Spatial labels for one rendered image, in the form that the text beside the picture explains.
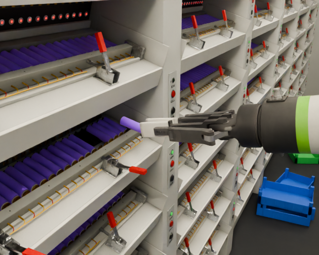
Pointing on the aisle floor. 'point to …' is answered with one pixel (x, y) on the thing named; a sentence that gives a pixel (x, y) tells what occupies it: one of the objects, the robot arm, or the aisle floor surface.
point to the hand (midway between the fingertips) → (159, 127)
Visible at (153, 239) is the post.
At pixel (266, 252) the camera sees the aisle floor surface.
